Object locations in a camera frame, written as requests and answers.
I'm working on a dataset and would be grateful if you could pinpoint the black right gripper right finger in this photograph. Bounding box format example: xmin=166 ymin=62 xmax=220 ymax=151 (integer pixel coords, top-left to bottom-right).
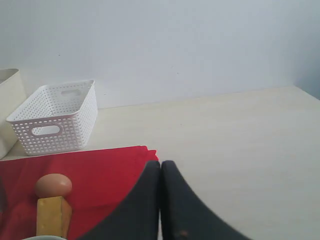
xmin=159 ymin=160 xmax=249 ymax=240

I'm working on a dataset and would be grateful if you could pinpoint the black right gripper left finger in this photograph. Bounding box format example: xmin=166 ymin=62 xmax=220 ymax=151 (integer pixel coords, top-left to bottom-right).
xmin=78 ymin=161 xmax=160 ymax=240

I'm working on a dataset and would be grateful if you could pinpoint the yellow cheese wedge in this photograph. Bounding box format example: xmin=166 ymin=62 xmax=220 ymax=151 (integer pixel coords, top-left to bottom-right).
xmin=36 ymin=196 xmax=73 ymax=239

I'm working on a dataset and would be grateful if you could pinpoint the brown egg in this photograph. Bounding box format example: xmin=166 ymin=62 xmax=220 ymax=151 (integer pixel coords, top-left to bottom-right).
xmin=34 ymin=173 xmax=73 ymax=198

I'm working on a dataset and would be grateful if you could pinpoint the red table cloth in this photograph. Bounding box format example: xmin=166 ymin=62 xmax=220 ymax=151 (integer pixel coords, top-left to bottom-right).
xmin=0 ymin=146 xmax=158 ymax=240

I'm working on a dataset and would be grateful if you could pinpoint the white ceramic bowl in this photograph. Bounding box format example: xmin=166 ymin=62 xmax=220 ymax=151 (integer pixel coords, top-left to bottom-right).
xmin=23 ymin=235 xmax=67 ymax=240

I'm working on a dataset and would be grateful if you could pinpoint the white perforated plastic basket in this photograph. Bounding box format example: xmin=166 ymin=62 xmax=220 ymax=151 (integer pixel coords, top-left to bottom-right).
xmin=6 ymin=80 xmax=98 ymax=156

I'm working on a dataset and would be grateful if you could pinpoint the stainless steel cup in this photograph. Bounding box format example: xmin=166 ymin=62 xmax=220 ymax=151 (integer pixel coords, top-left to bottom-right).
xmin=0 ymin=180 xmax=8 ymax=219

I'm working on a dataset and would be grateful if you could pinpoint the cream plastic bin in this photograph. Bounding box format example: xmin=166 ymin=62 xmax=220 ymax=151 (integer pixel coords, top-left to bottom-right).
xmin=0 ymin=68 xmax=27 ymax=158

